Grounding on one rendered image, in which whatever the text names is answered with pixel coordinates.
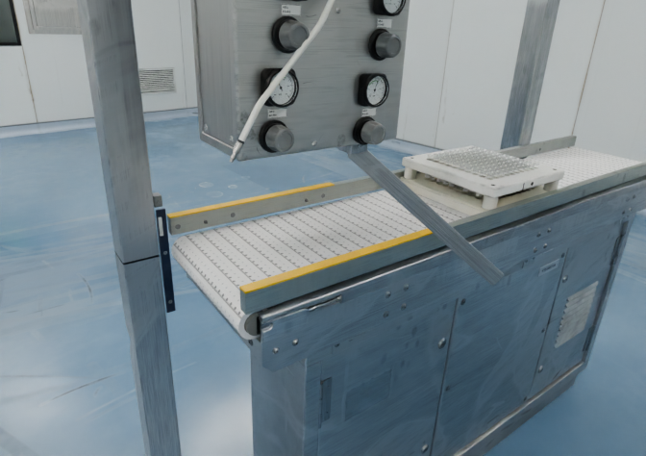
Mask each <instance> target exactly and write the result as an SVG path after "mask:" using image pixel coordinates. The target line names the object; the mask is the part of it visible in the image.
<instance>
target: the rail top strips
mask: <svg viewBox="0 0 646 456"><path fill-rule="evenodd" d="M334 185H335V184H333V183H331V182H329V183H324V184H319V185H314V186H309V187H303V188H299V189H294V190H285V191H280V192H275V193H270V194H266V195H261V196H255V197H250V198H245V199H240V200H236V201H231V202H226V203H221V204H216V205H210V206H206V207H201V208H196V209H191V210H186V211H181V212H177V213H172V214H167V216H168V217H169V218H174V217H179V216H184V215H193V214H198V213H202V212H206V211H211V210H216V209H221V208H226V207H231V206H235V205H240V204H245V203H250V202H255V201H260V200H264V199H269V198H274V197H279V196H284V195H289V194H293V193H297V192H302V191H307V190H316V189H321V188H326V187H330V186H334ZM430 234H433V232H431V231H430V230H429V229H428V228H427V229H423V230H420V231H417V232H414V233H411V234H407V235H404V236H402V237H399V238H395V239H392V240H389V241H383V242H380V243H377V244H374V245H371V246H367V247H364V248H362V249H359V250H355V251H352V252H349V253H346V254H342V255H339V256H336V257H333V258H330V259H327V260H324V261H321V262H318V263H314V264H311V265H308V266H302V267H299V268H296V269H293V270H290V271H287V272H284V273H281V274H278V275H274V276H271V277H268V278H265V279H261V280H259V281H256V282H253V283H249V284H246V285H243V286H240V287H239V288H240V289H241V290H242V291H243V292H244V293H245V294H246V293H249V292H252V291H257V290H260V289H263V288H266V287H270V286H273V285H276V284H279V283H282V282H284V281H287V280H290V279H293V278H296V277H300V276H303V275H306V274H309V273H312V272H315V271H317V270H320V269H323V268H327V267H330V266H335V265H338V264H341V263H344V262H347V261H350V260H354V259H357V258H359V257H362V256H365V255H368V254H371V253H374V252H377V251H380V250H384V249H387V248H389V247H392V246H395V245H398V244H401V243H404V242H407V241H413V240H416V239H419V238H422V237H425V236H428V235H430Z"/></svg>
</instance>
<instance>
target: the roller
mask: <svg viewBox="0 0 646 456"><path fill-rule="evenodd" d="M260 312H263V310H259V311H257V312H254V313H253V314H251V315H250V316H249V317H247V319H246V320H245V323H244V330H245V331H246V332H247V333H248V334H249V335H251V336H257V335H259V334H260V333H261V321H260V320H259V313H260Z"/></svg>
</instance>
